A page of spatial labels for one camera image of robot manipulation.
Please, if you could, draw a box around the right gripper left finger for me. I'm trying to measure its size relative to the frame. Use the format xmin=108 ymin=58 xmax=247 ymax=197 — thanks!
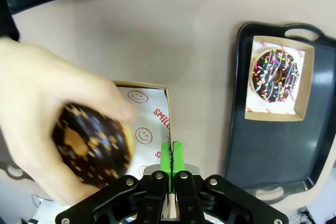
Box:
xmin=55 ymin=142 xmax=173 ymax=224

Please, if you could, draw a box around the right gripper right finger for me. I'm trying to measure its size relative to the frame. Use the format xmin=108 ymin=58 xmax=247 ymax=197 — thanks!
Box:
xmin=172 ymin=142 xmax=289 ymax=224

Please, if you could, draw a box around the chocolate donut with nut bits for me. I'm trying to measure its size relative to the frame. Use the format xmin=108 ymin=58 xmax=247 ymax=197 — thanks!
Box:
xmin=51 ymin=102 xmax=136 ymax=189

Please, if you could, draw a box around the white printed paper liner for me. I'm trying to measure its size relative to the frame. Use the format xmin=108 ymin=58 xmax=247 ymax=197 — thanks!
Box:
xmin=115 ymin=86 xmax=173 ymax=180
xmin=245 ymin=39 xmax=310 ymax=116

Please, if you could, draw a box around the brown cardboard food box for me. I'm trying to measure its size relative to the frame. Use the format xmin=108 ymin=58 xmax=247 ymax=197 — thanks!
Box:
xmin=244 ymin=35 xmax=315 ymax=122
xmin=110 ymin=80 xmax=182 ymax=221

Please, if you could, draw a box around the chocolate donut with coloured sprinkles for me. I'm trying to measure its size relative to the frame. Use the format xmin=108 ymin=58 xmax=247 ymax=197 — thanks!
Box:
xmin=250 ymin=48 xmax=300 ymax=103

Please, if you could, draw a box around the person's right forearm black sleeve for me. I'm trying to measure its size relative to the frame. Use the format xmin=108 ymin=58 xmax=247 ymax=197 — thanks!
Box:
xmin=0 ymin=0 xmax=20 ymax=42

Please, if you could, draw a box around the person's right hand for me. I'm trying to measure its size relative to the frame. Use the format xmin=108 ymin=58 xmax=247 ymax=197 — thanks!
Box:
xmin=0 ymin=36 xmax=137 ymax=206

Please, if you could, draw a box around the black tray with handles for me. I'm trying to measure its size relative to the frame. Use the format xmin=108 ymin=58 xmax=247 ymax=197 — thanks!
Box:
xmin=224 ymin=23 xmax=336 ymax=199

